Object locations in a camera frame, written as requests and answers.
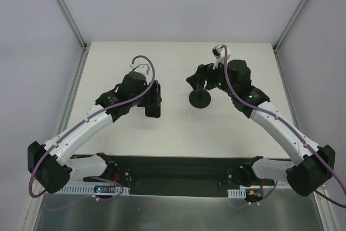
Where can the aluminium frame post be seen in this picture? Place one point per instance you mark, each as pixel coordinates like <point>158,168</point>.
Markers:
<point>71,23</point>
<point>290,24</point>

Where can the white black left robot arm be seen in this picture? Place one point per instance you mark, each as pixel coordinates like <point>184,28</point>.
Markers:
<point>51,163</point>

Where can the aluminium right frame post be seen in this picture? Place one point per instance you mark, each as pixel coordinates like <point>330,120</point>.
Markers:
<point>290,24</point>

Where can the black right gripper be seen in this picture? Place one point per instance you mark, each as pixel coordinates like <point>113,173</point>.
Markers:
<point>201,74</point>

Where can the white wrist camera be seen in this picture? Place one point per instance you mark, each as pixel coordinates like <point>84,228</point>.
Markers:
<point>221,54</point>
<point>143,69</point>

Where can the white right cable duct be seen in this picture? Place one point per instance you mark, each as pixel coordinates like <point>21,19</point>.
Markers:
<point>237,193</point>

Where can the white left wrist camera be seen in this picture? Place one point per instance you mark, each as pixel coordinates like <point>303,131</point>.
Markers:
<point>143,69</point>

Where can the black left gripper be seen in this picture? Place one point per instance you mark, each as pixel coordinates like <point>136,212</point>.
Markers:
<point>153,99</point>

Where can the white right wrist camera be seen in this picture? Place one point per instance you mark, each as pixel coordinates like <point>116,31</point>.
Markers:
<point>221,54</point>

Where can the black round-base phone stand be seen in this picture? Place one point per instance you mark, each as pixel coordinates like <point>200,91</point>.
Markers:
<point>199,97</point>

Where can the black smartphone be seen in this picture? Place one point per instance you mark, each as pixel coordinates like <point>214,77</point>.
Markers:
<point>153,111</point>

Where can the aluminium left frame post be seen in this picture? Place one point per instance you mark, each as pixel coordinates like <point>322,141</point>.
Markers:
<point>71,23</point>

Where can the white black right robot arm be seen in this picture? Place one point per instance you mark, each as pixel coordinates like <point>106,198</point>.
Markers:
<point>310,165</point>

